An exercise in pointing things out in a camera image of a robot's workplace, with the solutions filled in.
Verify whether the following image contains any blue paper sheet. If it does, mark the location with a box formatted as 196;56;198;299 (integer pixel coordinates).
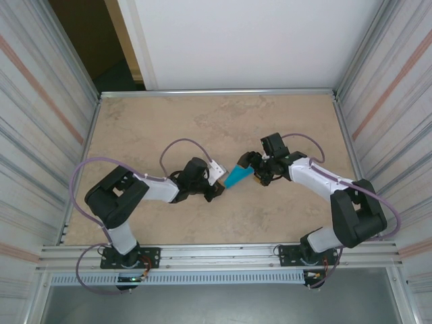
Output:
223;164;254;188

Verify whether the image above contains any small circuit board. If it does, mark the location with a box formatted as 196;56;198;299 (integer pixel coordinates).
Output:
116;275;151;284
302;269;327;281

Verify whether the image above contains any long aluminium mounting rail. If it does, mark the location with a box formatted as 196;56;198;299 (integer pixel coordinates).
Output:
35;240;404;273

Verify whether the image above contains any aluminium table side rail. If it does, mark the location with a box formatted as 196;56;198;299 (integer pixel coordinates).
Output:
332;94;384;241
57;96;103;244

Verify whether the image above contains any aluminium table edge rail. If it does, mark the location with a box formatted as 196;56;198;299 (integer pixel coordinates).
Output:
97;88;339;99

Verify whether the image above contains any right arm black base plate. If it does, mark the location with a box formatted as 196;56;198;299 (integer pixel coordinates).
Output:
278;244;340;267

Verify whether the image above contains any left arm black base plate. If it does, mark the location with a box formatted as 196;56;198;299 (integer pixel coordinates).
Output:
100;247;161;270

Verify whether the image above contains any grey slotted cable duct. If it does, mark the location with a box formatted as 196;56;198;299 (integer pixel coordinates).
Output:
49;271;306;286

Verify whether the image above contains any beige door frame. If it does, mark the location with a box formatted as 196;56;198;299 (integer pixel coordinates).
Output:
103;0;149;91

